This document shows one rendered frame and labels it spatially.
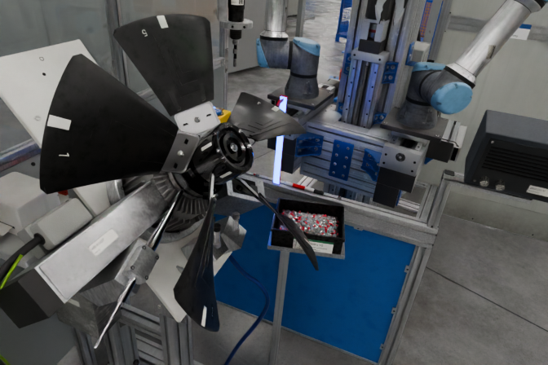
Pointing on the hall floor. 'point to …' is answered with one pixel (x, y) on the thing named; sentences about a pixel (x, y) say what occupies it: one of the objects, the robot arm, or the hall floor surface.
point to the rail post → (405, 304)
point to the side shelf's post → (85, 349)
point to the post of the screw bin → (279, 305)
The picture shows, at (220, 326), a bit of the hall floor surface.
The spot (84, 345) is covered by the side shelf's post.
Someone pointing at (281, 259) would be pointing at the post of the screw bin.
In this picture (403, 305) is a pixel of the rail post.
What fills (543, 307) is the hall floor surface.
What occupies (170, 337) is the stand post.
